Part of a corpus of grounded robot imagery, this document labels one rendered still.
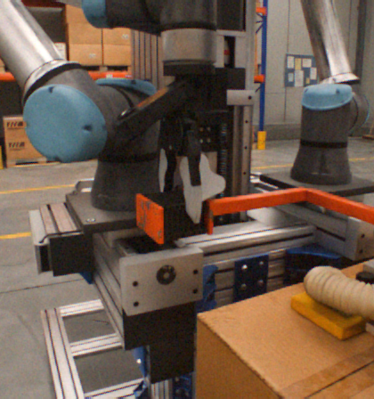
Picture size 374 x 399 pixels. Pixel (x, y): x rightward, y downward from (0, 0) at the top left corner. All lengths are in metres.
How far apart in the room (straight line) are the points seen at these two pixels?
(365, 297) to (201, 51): 0.35
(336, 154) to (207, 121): 0.50
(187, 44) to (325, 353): 0.42
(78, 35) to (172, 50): 6.98
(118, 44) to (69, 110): 7.07
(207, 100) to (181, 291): 0.31
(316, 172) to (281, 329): 0.50
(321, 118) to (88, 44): 6.74
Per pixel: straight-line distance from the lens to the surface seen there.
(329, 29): 1.13
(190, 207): 0.52
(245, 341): 0.53
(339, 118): 0.97
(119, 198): 0.71
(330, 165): 0.96
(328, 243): 0.94
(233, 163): 0.93
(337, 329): 0.54
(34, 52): 0.66
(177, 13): 0.53
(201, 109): 0.55
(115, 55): 7.59
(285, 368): 0.49
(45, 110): 0.60
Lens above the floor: 1.25
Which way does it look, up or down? 15 degrees down
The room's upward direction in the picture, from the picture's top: straight up
